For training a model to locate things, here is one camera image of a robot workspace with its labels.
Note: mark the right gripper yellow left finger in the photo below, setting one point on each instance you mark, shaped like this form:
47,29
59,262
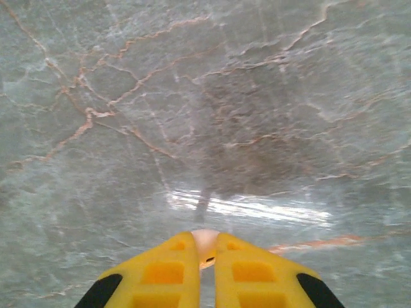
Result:
160,276

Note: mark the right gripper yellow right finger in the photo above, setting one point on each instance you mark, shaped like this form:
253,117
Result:
257,276

